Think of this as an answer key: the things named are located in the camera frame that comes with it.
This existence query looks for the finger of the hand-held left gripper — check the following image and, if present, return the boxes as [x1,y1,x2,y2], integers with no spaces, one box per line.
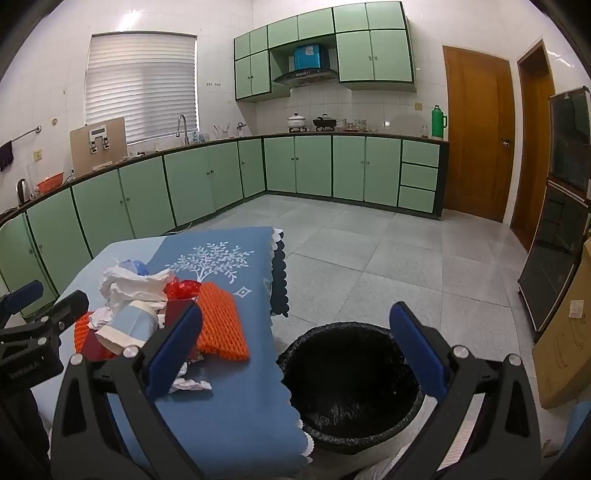
[0,281,44,320]
[28,290,90,344]

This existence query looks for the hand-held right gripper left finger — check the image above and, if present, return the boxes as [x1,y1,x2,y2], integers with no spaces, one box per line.
[50,300,206,480]

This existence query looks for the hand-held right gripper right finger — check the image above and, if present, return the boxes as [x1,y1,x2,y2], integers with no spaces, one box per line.
[389,301,542,480]

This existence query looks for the orange foam fruit net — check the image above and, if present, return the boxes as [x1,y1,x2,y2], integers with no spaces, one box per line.
[74,311,100,356]
[196,282,251,361]

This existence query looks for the white tissue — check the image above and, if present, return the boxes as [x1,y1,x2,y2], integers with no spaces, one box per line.
[168,360,213,395]

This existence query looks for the light blue drink carton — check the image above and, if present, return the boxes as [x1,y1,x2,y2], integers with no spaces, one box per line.
[95,300,160,349]

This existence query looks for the black trash bin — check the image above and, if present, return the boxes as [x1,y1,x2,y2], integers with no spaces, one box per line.
[276,322,426,455]

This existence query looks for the white plastic bag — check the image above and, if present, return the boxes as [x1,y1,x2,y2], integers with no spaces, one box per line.
[99,267,176,315]

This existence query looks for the red plastic bag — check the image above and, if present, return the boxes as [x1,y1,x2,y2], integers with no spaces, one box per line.
[165,279,202,301]

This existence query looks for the light blue tree-print tablecloth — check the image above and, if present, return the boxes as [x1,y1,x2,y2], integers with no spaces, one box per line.
[30,237,167,425]

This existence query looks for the dark blue tree-print tablecloth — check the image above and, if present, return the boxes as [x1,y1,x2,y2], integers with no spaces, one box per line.
[108,225,315,480]

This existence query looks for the red plastic basin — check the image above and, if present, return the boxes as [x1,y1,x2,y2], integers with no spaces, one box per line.
[36,173,65,193]

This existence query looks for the brown cardboard box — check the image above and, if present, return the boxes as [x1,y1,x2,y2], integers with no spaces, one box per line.
[532,240,591,409]

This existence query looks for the brown board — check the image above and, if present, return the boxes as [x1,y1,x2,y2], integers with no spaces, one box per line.
[70,117,127,172]

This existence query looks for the white clip device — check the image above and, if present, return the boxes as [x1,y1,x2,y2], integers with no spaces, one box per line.
[88,127,112,155]

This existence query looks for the green lower kitchen cabinets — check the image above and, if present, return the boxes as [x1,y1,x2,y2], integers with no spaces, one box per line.
[0,134,450,319]

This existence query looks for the closed wooden door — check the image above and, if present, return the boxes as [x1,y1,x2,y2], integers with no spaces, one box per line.
[442,45,515,223]

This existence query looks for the wooden door in corner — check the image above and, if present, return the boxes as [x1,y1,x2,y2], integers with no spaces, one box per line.
[510,39,557,252]

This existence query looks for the green thermos flask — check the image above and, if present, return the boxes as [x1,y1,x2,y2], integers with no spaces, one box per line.
[431,104,448,140]

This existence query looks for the white window blind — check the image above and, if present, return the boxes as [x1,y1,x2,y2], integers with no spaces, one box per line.
[84,32,200,146]

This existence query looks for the black range hood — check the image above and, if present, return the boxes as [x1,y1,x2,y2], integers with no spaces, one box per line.
[272,68,339,88]

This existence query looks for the blue box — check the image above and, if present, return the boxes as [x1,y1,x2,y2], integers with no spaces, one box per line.
[294,43,330,70]

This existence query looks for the metal towel rail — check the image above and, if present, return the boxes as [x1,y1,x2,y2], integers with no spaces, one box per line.
[9,124,42,144]

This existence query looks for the green upper wall cabinets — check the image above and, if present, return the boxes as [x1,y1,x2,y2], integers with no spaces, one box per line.
[233,1,416,103]

